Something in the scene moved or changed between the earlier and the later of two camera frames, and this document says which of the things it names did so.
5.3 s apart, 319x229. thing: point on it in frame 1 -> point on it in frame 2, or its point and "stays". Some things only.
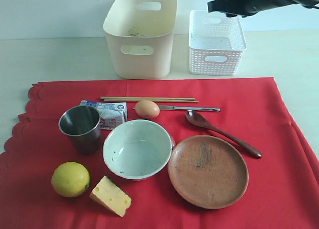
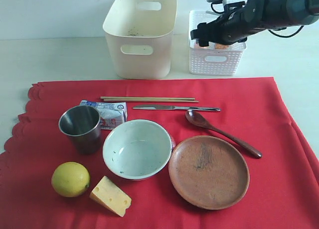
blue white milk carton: x=112 y=114 stays
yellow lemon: x=70 y=179 stays
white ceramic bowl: x=137 y=149 stays
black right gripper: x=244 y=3 -> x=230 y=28
